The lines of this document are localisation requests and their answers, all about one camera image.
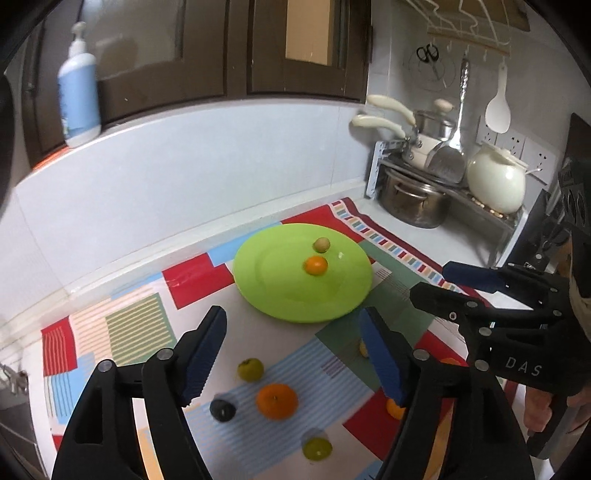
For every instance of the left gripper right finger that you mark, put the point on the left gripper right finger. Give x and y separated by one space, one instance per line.
485 440

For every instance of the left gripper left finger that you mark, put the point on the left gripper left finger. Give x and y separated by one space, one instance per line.
171 379

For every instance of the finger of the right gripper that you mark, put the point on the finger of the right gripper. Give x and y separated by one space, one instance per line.
526 285
469 314

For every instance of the dark plum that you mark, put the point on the dark plum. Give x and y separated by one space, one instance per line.
222 410

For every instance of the small orange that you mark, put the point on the small orange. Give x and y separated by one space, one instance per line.
316 265
396 411

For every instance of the green tangerine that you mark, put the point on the green tangerine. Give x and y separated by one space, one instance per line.
251 370
317 449

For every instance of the large orange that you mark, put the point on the large orange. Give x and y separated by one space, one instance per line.
451 361
277 402

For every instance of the brown kiwi front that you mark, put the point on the brown kiwi front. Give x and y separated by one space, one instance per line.
363 349

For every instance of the brown kiwi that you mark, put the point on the brown kiwi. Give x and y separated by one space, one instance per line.
363 349
321 245

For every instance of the chrome kitchen faucet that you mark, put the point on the chrome kitchen faucet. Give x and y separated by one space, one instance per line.
17 380

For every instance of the right hand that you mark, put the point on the right hand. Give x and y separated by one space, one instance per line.
538 410

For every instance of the white metal dish rack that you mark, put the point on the white metal dish rack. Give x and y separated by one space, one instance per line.
512 225

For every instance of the white ceramic teapot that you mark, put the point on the white ceramic teapot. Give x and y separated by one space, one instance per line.
497 178

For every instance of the colourful patchwork placemat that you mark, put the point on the colourful patchwork placemat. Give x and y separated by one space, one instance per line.
337 395

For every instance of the stainless steel stockpot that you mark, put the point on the stainless steel stockpot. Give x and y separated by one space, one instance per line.
412 201

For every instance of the green plate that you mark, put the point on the green plate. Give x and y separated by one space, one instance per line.
269 273

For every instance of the metal slotted spatula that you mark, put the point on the metal slotted spatula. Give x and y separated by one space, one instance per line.
447 160

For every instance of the white rice paddle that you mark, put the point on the white rice paddle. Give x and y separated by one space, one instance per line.
498 113

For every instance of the cream saucepan with lid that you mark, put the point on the cream saucepan with lid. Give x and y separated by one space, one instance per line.
429 127

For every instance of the black hanging scissors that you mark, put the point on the black hanging scissors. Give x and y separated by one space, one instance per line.
429 55

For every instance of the blue soap dispenser bottle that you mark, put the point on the blue soap dispenser bottle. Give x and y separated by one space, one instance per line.
78 92

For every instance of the cream handled pan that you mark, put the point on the cream handled pan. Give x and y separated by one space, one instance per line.
383 127

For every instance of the white hanging wire rack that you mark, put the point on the white hanging wire rack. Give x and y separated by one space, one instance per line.
486 24

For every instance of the dark wooden window frame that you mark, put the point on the dark wooden window frame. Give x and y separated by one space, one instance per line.
153 55

